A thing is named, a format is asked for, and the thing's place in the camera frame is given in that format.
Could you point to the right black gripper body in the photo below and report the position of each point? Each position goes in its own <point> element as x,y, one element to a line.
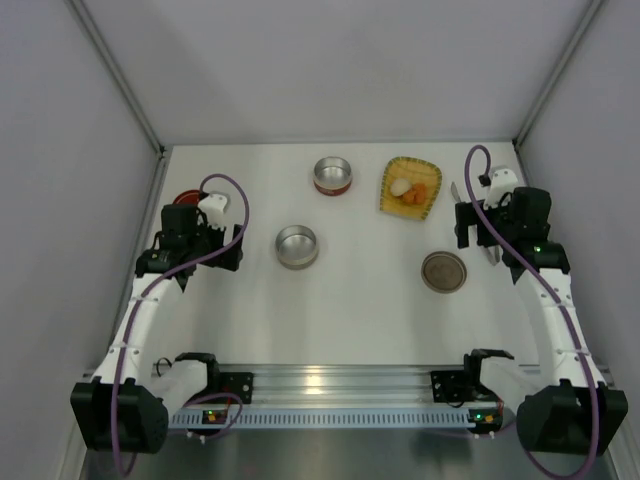
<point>465,226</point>

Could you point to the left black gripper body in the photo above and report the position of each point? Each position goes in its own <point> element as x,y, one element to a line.
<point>228,255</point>

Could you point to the steel food tongs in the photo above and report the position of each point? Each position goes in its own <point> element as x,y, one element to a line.
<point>491,253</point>

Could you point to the orange fried nuggets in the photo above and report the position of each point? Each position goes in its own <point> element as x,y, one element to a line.
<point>416,195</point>

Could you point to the brown round lid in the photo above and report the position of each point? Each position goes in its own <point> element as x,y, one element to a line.
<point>443,272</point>

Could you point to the white round bun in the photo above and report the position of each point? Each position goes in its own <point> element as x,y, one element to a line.
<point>399,187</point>

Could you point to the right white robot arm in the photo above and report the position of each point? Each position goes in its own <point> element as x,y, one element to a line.
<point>568,408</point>

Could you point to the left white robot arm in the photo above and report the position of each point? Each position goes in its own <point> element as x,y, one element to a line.
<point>124,407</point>

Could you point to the tan steel lunch bowl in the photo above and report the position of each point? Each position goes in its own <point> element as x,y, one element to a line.
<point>296,247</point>

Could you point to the red steel lunch bowl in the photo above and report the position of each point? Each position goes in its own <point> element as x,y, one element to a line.
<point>332,176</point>

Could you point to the red round lid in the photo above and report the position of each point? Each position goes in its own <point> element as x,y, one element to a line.
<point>189,197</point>

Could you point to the bamboo woven tray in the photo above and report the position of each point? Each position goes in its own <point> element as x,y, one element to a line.
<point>416,171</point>

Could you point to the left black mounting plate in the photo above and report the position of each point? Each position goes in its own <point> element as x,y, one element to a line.
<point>238,383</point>

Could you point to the black mounting plate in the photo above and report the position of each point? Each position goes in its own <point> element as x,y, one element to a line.
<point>451,387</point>
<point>238,383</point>

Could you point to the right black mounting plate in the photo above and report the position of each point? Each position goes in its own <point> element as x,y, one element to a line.
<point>451,387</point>

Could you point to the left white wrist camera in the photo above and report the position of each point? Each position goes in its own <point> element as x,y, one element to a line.
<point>214,206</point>

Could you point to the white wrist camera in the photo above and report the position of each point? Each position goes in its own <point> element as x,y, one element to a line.
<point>499,182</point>
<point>214,206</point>

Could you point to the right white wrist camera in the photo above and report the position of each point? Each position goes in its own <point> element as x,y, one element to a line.
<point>499,182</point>

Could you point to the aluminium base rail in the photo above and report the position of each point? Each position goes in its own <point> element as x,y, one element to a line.
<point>314,386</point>

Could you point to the grey slotted cable duct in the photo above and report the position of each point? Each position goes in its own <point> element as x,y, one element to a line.
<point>322,418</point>

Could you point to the left aluminium frame post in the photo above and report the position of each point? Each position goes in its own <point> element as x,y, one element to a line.
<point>91,30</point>

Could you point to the aluminium frame post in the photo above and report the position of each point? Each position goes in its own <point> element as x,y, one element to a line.
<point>91,30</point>
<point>578,32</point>

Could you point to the right aluminium frame post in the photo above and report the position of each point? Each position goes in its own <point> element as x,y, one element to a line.
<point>578,32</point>

